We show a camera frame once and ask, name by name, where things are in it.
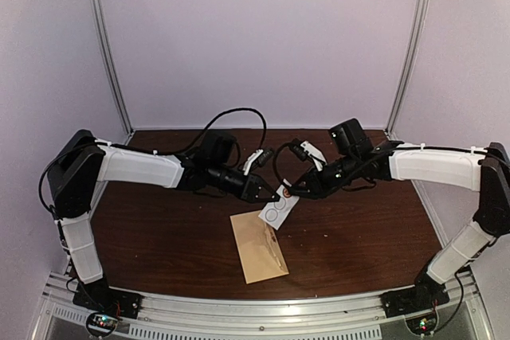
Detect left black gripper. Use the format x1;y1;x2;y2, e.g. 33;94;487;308
208;162;280;205

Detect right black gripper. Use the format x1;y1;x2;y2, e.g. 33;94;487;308
288;153;360;200

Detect white sticker sheet with seal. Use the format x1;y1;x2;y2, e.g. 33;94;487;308
258;179;300;230

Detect brown kraft envelope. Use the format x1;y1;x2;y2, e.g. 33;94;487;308
230;211;289;284

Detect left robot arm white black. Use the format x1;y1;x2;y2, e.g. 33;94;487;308
41;130;281;311

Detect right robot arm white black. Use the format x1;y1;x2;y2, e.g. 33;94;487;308
289;119;509;310

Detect right small circuit board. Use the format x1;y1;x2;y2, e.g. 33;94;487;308
405;312;438;337

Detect small circuit board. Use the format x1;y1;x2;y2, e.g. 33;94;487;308
405;312;438;337
85;312;119;337

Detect left small circuit board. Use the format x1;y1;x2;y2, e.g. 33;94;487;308
85;312;119;337

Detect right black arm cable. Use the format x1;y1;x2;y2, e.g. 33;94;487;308
272;139;304;190

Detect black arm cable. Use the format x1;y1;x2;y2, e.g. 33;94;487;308
182;107;268;158
272;139;304;190

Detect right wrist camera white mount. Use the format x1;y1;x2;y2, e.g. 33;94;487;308
290;139;328;171

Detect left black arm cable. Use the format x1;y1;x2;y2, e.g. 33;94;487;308
182;107;268;158

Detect front aluminium rail base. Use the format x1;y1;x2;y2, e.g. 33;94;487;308
31;268;495;340

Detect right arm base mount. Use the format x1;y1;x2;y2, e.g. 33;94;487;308
380;287;450;318

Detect right aluminium frame post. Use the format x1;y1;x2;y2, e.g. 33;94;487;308
385;0;430;138

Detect aluminium frame post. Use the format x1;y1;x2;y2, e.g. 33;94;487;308
90;0;134;135
385;0;430;138

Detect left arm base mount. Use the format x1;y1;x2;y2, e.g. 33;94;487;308
73;290;142;319

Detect left aluminium frame post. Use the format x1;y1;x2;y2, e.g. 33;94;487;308
90;0;134;135

